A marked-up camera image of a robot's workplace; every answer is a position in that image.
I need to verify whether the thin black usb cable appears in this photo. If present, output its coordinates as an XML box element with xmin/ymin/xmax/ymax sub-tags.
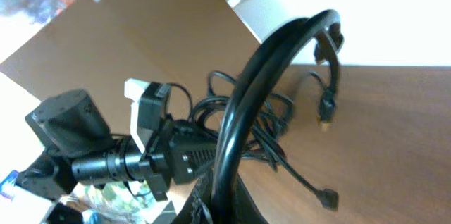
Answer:
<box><xmin>308</xmin><ymin>23</ymin><xmax>345</xmax><ymax>132</ymax></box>

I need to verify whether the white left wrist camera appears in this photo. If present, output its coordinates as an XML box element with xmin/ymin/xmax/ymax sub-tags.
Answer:
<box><xmin>124</xmin><ymin>78</ymin><xmax>171</xmax><ymax>154</ymax></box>

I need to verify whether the thick black cable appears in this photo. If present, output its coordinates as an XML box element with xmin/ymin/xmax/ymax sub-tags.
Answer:
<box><xmin>190</xmin><ymin>8</ymin><xmax>345</xmax><ymax>224</ymax></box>

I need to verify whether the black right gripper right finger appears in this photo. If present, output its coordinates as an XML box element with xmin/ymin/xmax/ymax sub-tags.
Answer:
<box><xmin>232</xmin><ymin>176</ymin><xmax>268</xmax><ymax>224</ymax></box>

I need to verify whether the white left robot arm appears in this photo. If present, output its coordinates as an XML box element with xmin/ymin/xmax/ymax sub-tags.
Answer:
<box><xmin>15</xmin><ymin>89</ymin><xmax>216</xmax><ymax>201</ymax></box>

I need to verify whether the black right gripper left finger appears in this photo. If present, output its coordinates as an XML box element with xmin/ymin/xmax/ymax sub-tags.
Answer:
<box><xmin>171</xmin><ymin>170</ymin><xmax>214</xmax><ymax>224</ymax></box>

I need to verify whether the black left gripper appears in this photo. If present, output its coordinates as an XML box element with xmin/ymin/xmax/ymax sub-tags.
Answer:
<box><xmin>145</xmin><ymin>119</ymin><xmax>217</xmax><ymax>201</ymax></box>

